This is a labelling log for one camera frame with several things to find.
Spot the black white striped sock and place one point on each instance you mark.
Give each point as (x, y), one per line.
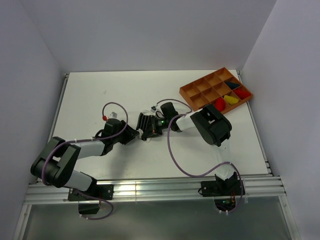
(145, 126)

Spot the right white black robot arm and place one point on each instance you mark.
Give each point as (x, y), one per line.
(215, 130)

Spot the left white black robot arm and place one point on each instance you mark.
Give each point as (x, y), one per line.
(55, 164)

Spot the orange compartment tray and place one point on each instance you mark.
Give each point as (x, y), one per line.
(207, 89)

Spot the dark green rolled sock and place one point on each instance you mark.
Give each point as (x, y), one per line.
(232, 85)

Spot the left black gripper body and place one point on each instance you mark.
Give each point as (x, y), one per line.
(116, 139)

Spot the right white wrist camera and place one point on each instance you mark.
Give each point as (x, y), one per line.
(154, 109)

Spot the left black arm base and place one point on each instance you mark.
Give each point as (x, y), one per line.
(90, 201)

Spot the red rolled sock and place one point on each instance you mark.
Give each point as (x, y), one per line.
(242, 94)

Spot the yellow rolled sock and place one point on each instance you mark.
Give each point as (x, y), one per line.
(231, 100)

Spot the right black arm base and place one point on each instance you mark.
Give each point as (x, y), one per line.
(221, 188)

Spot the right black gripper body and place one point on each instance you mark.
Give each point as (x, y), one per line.
(161, 124)

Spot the red Christmas sock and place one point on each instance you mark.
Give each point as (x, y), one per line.
(220, 104)

